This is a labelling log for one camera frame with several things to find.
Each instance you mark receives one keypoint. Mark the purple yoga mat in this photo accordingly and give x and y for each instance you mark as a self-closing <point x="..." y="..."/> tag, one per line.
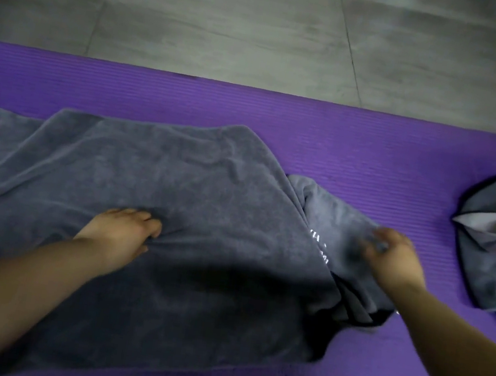
<point x="374" y="143"/>

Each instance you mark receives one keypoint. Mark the person's right hand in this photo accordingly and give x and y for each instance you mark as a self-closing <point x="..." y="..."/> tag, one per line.
<point x="395" y="266"/>

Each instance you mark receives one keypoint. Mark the dark grey tagged towel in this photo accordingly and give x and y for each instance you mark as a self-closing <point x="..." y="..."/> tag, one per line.
<point x="185" y="176"/>

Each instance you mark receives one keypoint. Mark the person's left forearm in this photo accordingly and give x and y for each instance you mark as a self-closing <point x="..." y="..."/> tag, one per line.
<point x="7" y="299"/>

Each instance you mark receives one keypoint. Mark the person's left hand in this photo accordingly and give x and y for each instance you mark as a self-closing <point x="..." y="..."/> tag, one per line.
<point x="119" y="236"/>

